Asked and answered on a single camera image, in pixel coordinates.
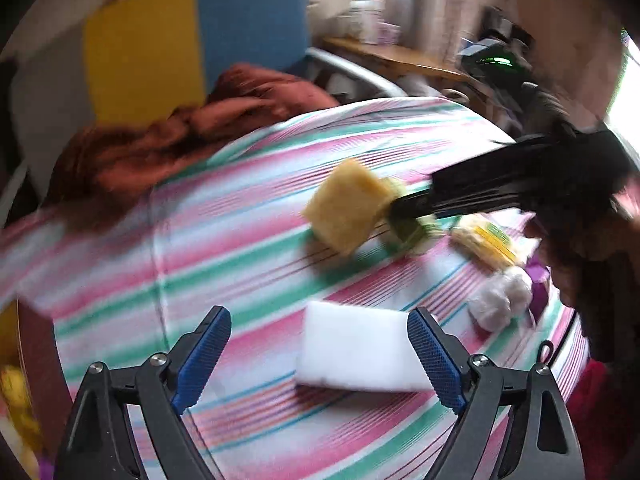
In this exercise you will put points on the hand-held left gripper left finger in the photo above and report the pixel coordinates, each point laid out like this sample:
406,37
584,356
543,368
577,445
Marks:
202,360

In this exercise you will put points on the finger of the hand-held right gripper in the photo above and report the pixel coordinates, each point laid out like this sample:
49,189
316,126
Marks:
490,172
475,202

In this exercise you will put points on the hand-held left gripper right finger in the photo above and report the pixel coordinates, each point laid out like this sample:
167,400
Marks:
432,360

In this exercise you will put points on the green and white sponge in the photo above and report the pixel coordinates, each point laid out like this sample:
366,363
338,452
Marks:
410,235

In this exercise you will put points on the yellow sponge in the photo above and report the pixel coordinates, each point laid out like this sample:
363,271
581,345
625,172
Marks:
345,205

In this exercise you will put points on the person's right forearm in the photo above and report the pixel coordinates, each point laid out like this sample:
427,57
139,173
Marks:
615,310

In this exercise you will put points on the person's right hand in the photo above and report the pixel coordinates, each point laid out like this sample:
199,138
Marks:
570,255

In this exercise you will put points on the yellow packet with green label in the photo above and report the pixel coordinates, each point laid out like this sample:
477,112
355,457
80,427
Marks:
485,240

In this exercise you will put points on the white cotton ball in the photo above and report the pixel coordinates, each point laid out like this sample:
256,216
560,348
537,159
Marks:
517,285
487,307

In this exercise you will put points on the purple cloth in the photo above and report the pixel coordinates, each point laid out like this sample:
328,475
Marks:
540,290

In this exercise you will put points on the striped bed sheet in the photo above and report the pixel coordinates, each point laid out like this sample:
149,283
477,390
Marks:
250,240

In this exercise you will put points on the wooden desk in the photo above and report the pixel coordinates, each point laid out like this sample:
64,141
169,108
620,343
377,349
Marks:
400,57

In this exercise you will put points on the maroon box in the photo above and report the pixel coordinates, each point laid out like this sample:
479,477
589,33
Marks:
45,375

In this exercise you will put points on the grey curtain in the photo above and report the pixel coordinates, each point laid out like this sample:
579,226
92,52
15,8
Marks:
442,5

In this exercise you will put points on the red cloth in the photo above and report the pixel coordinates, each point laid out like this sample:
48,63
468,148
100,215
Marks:
605,410

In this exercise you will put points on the white container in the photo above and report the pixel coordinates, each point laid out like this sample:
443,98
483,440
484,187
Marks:
367,20

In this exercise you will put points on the rust brown blanket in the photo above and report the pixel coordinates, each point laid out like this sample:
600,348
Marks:
150,150

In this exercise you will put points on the yellow blue grey chair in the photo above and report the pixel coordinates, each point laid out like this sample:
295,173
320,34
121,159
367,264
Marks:
145,50

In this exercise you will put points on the white bed frame rail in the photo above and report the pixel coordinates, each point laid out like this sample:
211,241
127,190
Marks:
350,67

